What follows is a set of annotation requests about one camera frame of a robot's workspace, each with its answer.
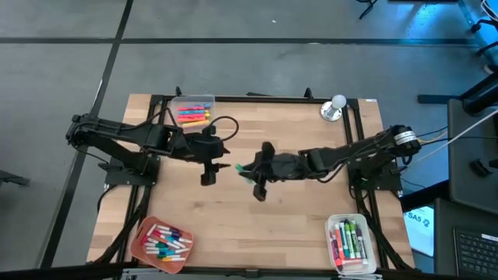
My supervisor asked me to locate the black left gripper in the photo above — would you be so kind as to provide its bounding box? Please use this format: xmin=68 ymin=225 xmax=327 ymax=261
xmin=182 ymin=124 xmax=232 ymax=187

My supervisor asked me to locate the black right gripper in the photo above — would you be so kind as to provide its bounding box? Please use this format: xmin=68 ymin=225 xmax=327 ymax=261
xmin=241 ymin=141 xmax=311 ymax=202

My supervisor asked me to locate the mint green highlighter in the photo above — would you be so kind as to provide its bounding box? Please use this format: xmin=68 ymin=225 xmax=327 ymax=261
xmin=234 ymin=163 xmax=254 ymax=184

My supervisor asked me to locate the yellow highlighter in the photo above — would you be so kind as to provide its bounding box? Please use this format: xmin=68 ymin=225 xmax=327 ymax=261
xmin=181 ymin=119 xmax=210 ymax=129

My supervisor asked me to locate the red cap mini marker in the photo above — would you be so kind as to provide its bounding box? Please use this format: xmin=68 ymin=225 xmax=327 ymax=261
xmin=151 ymin=231 xmax=175 ymax=245
xmin=140 ymin=223 xmax=158 ymax=246

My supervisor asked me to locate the orange Expo dry-erase marker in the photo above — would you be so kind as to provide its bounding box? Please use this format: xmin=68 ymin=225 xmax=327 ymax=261
xmin=334 ymin=223 xmax=345 ymax=261

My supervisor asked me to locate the blue Expo dry-erase marker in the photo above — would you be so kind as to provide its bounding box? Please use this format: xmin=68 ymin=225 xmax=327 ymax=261
xmin=338 ymin=221 xmax=349 ymax=260

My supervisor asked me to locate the green Expo dry-erase marker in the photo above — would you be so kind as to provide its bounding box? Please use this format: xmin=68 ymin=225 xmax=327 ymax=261
xmin=343 ymin=219 xmax=354 ymax=261
xmin=349 ymin=220 xmax=360 ymax=260

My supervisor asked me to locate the purple Expo dry-erase marker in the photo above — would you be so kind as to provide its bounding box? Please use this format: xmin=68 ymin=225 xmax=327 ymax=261
xmin=355 ymin=226 xmax=368 ymax=261

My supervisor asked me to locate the clear plastic bin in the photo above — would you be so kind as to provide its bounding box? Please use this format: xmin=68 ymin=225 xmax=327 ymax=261
xmin=170 ymin=94 xmax=217 ymax=130

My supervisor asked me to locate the white bulb chrome lamp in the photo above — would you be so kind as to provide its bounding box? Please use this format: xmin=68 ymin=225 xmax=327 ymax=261
xmin=320 ymin=93 xmax=348 ymax=123

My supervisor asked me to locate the terracotta orange plastic tray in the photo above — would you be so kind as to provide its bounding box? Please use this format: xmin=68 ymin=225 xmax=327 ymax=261
xmin=129 ymin=215 xmax=195 ymax=275

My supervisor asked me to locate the white plastic bin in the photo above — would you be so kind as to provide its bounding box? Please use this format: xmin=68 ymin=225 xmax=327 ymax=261
xmin=324 ymin=213 xmax=378 ymax=276

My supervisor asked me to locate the white printed paper sign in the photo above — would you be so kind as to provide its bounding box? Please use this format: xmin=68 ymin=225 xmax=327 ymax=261
xmin=403 ymin=205 xmax=436 ymax=257

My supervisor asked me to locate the black chair base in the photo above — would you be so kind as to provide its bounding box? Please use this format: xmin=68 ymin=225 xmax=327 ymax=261
xmin=356 ymin=0 xmax=379 ymax=20
xmin=468 ymin=17 xmax=498 ymax=58

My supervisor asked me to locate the grey desk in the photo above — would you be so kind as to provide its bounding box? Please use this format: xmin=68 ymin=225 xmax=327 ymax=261
xmin=447 ymin=98 xmax=498 ymax=205

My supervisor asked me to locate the black floor object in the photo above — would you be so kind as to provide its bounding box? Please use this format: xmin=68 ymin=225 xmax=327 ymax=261
xmin=0 ymin=170 xmax=31 ymax=187

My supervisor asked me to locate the small black desk device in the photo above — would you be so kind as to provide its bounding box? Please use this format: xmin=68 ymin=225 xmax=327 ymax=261
xmin=469 ymin=158 xmax=493 ymax=178

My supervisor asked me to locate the black laptop keyboard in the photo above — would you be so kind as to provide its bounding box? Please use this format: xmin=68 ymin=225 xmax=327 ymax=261
xmin=453 ymin=228 xmax=498 ymax=278

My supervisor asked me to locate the black floor stand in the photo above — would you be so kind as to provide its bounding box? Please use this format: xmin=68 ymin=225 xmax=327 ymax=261
xmin=418 ymin=72 xmax=498 ymax=117

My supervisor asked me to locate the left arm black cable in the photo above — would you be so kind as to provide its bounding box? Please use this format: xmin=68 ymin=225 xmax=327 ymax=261
xmin=209 ymin=115 xmax=240 ymax=143

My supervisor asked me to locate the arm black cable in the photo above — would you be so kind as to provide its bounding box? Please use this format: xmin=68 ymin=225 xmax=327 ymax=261
xmin=317 ymin=161 xmax=353 ymax=184
xmin=209 ymin=115 xmax=240 ymax=143

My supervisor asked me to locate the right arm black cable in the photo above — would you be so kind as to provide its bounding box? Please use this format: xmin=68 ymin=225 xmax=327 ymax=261
xmin=317 ymin=161 xmax=353 ymax=184

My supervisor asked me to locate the white cable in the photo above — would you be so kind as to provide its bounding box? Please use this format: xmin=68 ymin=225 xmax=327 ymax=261
xmin=418 ymin=108 xmax=498 ymax=163

